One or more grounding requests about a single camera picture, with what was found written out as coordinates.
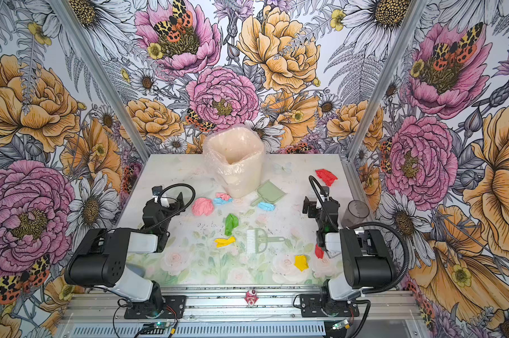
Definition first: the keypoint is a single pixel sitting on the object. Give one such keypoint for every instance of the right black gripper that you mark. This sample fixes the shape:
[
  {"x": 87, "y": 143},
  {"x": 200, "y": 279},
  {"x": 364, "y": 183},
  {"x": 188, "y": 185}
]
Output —
[{"x": 312, "y": 205}]

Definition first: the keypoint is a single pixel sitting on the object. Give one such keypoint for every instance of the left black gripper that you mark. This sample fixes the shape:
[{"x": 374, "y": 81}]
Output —
[{"x": 175, "y": 205}]

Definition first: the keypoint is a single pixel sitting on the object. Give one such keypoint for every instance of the green plastic dustpan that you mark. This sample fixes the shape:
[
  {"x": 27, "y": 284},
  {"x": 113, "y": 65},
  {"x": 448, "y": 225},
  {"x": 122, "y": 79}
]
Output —
[{"x": 268, "y": 192}]

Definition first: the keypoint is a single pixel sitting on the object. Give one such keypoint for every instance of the green hand brush white bristles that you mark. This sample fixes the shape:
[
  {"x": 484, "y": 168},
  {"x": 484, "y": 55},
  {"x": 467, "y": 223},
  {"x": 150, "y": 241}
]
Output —
[{"x": 257, "y": 241}]

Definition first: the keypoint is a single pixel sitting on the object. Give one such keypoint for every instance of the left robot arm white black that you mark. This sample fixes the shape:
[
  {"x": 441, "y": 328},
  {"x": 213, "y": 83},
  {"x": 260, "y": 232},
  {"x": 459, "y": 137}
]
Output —
[{"x": 100, "y": 259}]

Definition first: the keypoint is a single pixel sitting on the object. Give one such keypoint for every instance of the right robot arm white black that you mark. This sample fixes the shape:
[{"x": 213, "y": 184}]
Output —
[{"x": 366, "y": 262}]

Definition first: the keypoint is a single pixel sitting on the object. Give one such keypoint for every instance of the grey transparent plastic cup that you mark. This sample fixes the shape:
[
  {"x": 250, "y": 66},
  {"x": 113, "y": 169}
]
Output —
[{"x": 356, "y": 213}]

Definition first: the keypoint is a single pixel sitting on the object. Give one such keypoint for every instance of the red paper scrap back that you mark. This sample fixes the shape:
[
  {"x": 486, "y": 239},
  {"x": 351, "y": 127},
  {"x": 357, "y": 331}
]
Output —
[{"x": 326, "y": 176}]

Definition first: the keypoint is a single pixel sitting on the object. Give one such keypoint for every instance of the red paper scrap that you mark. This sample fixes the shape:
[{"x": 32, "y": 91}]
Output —
[
  {"x": 319, "y": 252},
  {"x": 326, "y": 176}
]

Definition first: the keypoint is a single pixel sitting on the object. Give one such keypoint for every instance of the red paper scrap front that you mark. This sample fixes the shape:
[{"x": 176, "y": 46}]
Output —
[{"x": 319, "y": 252}]

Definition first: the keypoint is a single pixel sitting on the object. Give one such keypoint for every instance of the large pink paper scrap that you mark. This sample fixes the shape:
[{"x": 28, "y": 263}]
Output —
[{"x": 203, "y": 207}]

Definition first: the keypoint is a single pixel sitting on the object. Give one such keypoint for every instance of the yellow paper scrap front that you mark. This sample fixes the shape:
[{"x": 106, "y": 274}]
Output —
[{"x": 301, "y": 262}]

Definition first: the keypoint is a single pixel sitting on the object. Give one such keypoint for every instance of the yellow paper scrap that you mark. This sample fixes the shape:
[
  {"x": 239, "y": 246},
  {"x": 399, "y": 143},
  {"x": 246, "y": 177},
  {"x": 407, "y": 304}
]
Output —
[
  {"x": 222, "y": 242},
  {"x": 301, "y": 262}
]

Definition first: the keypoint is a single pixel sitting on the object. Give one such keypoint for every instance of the blue paper scrap by dustpan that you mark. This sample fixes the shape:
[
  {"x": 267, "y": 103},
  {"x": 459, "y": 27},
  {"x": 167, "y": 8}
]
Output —
[{"x": 265, "y": 206}]

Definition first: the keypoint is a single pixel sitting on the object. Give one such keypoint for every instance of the blue paper scrap near bin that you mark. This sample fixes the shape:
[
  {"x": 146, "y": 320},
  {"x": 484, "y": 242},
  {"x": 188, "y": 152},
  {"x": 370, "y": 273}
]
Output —
[{"x": 221, "y": 201}]

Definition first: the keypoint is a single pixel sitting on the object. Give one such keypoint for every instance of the yellow paper scrap centre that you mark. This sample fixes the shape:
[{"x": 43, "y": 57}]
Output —
[{"x": 222, "y": 242}]

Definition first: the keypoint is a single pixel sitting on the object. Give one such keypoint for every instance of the green paper scrap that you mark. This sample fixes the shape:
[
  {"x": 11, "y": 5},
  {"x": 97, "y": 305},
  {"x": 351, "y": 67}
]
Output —
[{"x": 231, "y": 223}]

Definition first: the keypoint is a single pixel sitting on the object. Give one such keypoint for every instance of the cream bin with plastic bag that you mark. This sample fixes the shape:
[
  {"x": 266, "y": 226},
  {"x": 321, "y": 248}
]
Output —
[{"x": 235, "y": 158}]

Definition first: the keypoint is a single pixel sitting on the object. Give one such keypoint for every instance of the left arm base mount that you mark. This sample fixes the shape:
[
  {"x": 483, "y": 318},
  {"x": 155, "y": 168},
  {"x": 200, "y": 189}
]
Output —
[{"x": 170, "y": 307}]

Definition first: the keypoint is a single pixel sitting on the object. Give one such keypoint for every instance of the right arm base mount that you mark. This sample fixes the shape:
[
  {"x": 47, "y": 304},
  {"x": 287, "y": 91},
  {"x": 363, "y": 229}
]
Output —
[{"x": 318, "y": 306}]

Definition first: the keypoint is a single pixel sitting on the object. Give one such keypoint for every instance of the small pink figurine on rail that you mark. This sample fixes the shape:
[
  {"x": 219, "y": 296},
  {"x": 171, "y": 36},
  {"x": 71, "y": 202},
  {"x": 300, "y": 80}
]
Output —
[{"x": 251, "y": 297}]

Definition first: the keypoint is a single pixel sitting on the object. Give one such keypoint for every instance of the aluminium front rail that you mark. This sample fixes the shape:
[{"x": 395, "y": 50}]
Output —
[{"x": 222, "y": 311}]

